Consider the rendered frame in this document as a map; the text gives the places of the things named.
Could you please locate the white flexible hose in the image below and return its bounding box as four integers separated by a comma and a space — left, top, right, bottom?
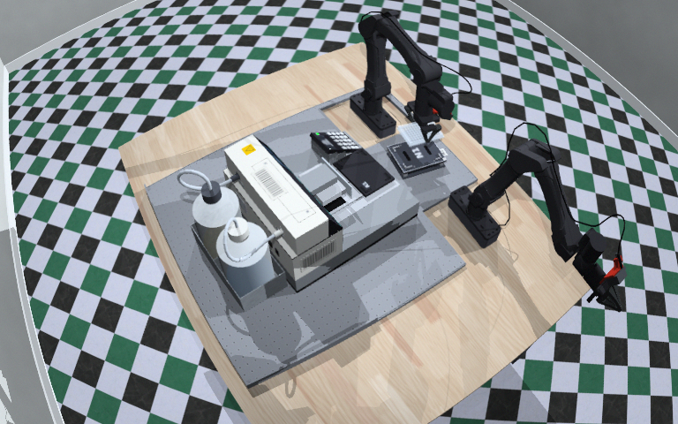
177, 170, 232, 191

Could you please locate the white multi-well plate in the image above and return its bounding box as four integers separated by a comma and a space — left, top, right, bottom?
397, 122, 444, 147

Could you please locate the grey flexible hose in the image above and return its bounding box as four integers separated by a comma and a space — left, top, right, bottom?
223, 217, 275, 262

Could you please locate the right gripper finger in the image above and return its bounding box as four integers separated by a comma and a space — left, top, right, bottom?
404, 105, 415, 123
420, 124, 442, 143

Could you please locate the dark grey rectangular frame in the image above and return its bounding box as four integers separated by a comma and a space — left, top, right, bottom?
387, 141, 447, 179

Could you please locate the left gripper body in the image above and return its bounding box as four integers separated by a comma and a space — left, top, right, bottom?
583, 255, 623, 303

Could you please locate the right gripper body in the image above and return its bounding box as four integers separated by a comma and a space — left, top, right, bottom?
407, 97, 440, 132

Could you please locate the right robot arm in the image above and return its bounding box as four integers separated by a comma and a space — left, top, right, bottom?
350, 10, 455, 131

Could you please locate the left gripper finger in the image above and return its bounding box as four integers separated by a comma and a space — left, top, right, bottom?
606, 285, 622, 309
597, 286, 622, 313

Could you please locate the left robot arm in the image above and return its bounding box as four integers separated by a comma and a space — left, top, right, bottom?
450, 139, 606, 276

